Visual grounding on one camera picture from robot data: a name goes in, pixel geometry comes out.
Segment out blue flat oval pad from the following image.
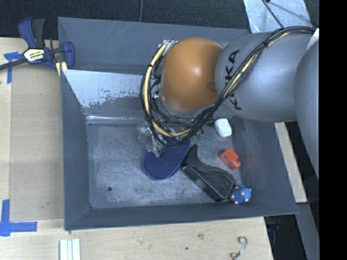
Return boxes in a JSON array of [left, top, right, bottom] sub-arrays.
[[140, 139, 192, 181]]

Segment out grey metal bin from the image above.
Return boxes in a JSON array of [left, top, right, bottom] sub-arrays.
[[57, 17, 299, 231]]

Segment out black zipper pouch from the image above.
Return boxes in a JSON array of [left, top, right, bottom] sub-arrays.
[[179, 144, 237, 203]]

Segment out white small case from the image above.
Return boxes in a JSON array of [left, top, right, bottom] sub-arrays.
[[214, 118, 233, 139]]

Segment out orange-red small block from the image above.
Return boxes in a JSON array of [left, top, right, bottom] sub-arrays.
[[219, 147, 242, 171]]

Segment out blue small toy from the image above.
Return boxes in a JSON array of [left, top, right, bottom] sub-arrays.
[[230, 185, 253, 205]]

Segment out pale wood board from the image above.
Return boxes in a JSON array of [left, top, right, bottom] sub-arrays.
[[9, 63, 66, 222]]

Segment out small metal hook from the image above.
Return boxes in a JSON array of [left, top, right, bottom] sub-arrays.
[[229, 236, 249, 260]]

